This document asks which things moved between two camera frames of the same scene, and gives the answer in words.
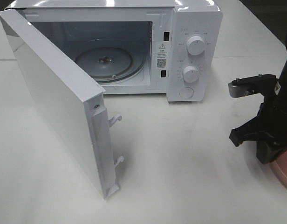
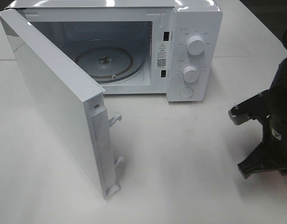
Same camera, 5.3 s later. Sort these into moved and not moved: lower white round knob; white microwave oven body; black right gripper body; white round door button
Moved: black right gripper body
Not moved: white microwave oven body; lower white round knob; white round door button
